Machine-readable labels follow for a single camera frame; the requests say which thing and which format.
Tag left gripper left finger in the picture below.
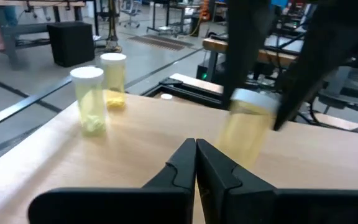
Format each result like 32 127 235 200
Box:
28 138 196 224

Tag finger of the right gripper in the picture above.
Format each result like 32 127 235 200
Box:
221 0 272 110
273 0 358 131

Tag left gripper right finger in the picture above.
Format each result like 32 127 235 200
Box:
196 138 358 224

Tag yellow pill bottle white cap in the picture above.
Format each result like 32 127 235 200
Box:
69 66 108 138
99 52 127 110
218 88 281 170

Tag wooden table gray leg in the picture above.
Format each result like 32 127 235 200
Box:
201 36 301 84

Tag gray office chair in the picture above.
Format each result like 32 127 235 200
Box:
317 67 358 113

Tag black standing desk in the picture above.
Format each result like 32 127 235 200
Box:
146 0 200 35

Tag brown striped floor mat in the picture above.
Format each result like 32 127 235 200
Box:
127 33 196 52

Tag light office chair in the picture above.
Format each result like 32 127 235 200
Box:
119 0 143 29

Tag black cube cabinet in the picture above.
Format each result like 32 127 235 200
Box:
46 21 96 68

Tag wooden workbench gray legs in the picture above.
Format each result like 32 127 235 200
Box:
0 0 86 70

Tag person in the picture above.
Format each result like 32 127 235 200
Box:
0 2 20 62

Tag orange cable coil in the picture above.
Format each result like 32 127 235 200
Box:
199 0 211 23

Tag wooden shelf black frame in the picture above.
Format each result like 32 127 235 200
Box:
0 91 358 224

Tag black aluminium table frame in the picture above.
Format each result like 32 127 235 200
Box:
140 76 231 110

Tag pole with cable bundle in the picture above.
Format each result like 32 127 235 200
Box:
103 0 124 54

